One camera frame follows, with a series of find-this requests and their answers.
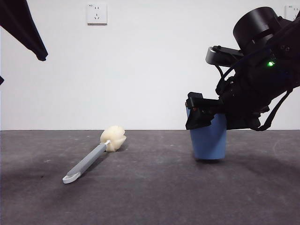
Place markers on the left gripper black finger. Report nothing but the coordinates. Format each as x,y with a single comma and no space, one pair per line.
1,80
21,25

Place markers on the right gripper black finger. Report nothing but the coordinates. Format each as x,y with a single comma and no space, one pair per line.
243,122
199,114

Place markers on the blue ribbed plastic cup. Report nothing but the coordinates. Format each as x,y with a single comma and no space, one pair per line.
208,143

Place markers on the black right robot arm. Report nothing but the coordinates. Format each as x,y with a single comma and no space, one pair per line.
255,28

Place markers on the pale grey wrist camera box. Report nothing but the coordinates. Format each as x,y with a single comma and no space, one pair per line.
222,55

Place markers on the white wall socket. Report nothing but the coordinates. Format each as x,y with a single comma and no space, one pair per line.
291,11
97,14

